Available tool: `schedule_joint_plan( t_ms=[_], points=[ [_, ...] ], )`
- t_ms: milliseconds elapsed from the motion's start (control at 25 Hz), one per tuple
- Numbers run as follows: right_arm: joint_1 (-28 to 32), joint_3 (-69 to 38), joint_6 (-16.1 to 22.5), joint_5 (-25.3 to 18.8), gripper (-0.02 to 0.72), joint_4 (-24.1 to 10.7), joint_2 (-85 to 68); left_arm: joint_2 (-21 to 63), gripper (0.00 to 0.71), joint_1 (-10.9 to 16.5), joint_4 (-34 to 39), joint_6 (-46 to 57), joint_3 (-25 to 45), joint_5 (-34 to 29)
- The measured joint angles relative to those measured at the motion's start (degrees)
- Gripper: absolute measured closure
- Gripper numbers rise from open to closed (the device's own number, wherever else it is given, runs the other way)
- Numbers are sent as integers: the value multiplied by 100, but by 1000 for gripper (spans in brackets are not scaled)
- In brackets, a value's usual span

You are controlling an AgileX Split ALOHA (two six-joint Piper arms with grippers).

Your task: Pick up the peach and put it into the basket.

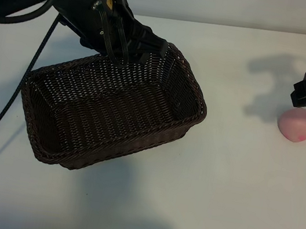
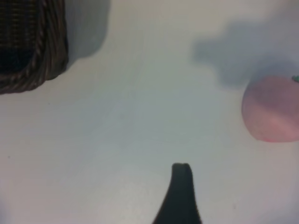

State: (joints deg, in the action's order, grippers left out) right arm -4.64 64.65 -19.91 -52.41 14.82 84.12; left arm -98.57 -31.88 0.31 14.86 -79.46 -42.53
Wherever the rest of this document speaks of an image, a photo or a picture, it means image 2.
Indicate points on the pink peach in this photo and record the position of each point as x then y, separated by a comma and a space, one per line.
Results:
271, 112

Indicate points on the dark brown wicker basket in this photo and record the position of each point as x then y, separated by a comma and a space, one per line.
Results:
28, 46

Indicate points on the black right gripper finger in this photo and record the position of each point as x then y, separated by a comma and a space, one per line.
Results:
180, 198

